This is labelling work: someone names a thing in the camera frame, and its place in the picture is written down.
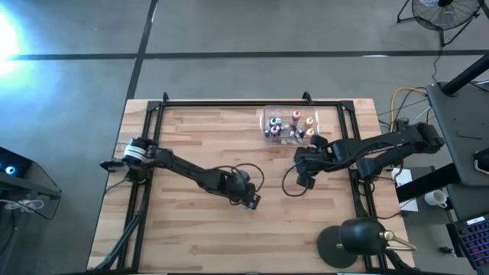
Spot black backlit keyboard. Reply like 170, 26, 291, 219
445, 213, 489, 271

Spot white paper sheet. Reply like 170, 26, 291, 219
391, 167, 419, 213

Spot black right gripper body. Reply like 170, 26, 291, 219
293, 147, 333, 176

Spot clear plastic container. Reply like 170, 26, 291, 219
260, 105, 320, 147

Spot yellow cable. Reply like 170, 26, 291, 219
389, 86, 429, 131

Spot grey side desk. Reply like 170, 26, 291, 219
426, 81, 489, 188

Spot white cable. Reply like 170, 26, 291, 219
0, 198, 45, 215

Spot black metal table frame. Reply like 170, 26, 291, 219
88, 90, 406, 275

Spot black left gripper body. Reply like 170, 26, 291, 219
225, 170, 256, 202

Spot white mug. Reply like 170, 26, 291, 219
423, 189, 449, 209

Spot black cart with blue light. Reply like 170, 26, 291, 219
0, 146, 63, 222

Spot black floor fan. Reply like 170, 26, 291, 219
396, 0, 483, 47

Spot black stand pole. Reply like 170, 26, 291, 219
441, 52, 489, 97

